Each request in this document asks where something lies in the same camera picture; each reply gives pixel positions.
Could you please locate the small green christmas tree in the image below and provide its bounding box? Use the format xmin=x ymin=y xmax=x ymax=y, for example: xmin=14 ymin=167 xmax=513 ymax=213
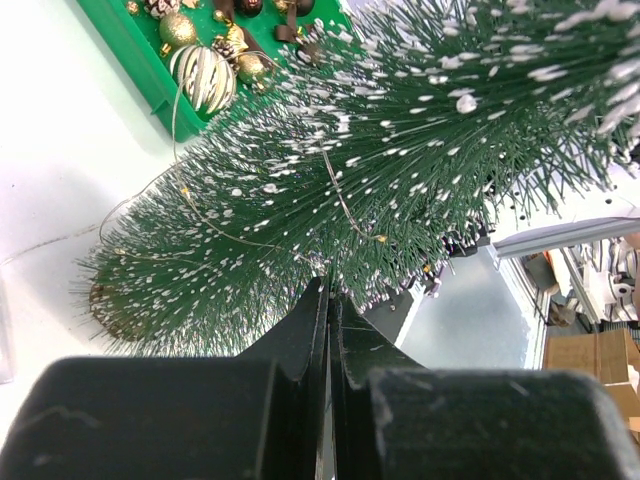
xmin=86 ymin=1 xmax=639 ymax=356

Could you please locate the large silver gold bauble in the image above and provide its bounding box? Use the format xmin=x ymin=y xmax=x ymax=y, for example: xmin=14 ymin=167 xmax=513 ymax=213
xmin=169 ymin=45 xmax=237 ymax=115

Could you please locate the green plastic tray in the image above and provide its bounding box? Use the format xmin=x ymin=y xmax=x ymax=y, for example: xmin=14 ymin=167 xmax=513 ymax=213
xmin=76 ymin=1 xmax=351 ymax=142

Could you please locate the cardboard box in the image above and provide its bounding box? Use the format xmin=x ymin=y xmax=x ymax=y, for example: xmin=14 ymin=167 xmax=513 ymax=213
xmin=543 ymin=329 xmax=639 ymax=385

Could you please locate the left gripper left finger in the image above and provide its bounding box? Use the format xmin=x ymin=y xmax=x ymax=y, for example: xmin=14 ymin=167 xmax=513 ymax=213
xmin=1 ymin=279 xmax=329 ymax=479

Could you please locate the small gold bauble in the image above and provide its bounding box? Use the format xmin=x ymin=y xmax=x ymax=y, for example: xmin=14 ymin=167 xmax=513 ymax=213
xmin=159 ymin=12 xmax=198 ymax=49

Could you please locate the aluminium front rail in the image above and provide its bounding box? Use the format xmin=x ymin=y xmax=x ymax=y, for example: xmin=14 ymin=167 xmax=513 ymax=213
xmin=491 ymin=217 xmax=639 ymax=258

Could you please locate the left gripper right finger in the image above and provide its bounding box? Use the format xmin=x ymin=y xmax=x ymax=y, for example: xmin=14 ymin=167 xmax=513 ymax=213
xmin=328 ymin=296 xmax=639 ymax=479

